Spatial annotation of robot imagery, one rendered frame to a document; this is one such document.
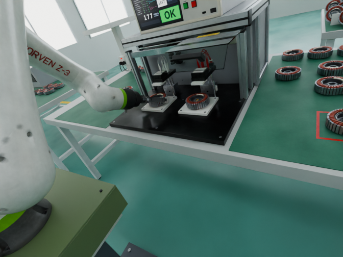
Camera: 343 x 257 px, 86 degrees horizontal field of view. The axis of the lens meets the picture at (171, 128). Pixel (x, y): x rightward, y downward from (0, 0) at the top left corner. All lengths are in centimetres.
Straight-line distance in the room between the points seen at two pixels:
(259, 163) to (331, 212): 90
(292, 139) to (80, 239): 67
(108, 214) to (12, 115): 34
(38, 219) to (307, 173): 72
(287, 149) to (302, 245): 76
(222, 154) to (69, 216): 49
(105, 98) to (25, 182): 43
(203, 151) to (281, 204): 87
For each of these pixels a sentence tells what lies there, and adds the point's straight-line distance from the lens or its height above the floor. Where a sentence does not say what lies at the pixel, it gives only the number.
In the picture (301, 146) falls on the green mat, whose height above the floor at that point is 75.
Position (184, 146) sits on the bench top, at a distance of 73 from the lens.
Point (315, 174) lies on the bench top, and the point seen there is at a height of 74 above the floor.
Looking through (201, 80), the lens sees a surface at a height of 88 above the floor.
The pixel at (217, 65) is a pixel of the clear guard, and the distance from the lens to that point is 62.
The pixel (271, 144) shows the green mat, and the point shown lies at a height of 75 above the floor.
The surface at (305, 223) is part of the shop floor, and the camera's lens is 141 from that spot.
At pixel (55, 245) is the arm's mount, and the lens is 56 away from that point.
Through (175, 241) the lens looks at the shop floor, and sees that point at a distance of 137.
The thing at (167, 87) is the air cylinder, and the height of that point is 81.
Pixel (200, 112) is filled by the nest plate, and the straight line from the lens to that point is 84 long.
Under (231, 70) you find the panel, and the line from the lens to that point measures 106.
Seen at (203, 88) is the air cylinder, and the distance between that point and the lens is 100.
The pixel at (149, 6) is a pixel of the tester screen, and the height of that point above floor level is 122.
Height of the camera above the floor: 121
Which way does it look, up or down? 33 degrees down
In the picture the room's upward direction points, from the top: 18 degrees counter-clockwise
